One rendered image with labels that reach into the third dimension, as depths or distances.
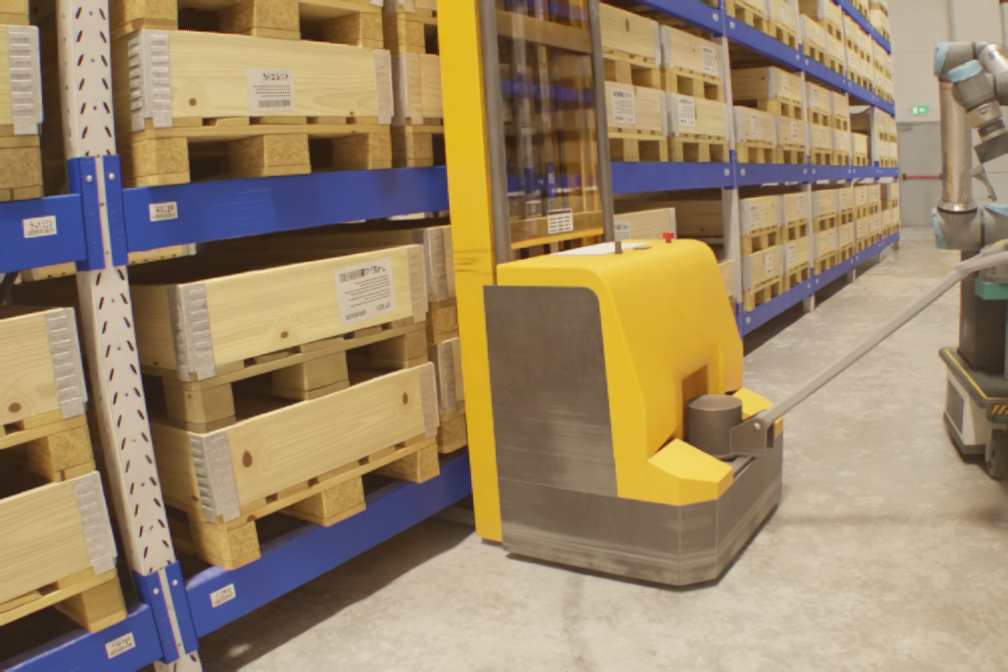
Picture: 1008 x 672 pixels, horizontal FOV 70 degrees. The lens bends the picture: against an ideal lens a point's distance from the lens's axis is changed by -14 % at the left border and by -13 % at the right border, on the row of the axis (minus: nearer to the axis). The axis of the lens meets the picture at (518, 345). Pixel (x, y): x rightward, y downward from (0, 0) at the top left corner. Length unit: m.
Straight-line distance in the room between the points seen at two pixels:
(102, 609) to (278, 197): 1.04
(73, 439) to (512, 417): 1.23
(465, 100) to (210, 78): 0.80
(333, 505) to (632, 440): 0.80
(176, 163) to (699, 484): 1.49
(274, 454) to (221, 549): 0.27
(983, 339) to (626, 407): 1.76
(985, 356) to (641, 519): 1.76
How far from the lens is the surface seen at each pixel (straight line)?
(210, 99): 1.92
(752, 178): 5.24
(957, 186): 3.02
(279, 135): 2.04
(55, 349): 1.71
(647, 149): 3.90
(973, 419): 3.28
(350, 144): 2.31
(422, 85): 2.47
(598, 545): 2.35
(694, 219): 5.15
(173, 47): 1.88
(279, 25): 2.09
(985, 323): 3.45
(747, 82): 5.95
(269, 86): 2.03
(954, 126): 2.96
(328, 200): 2.15
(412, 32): 2.48
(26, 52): 1.73
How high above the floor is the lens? 1.11
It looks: 11 degrees down
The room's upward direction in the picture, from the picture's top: 4 degrees counter-clockwise
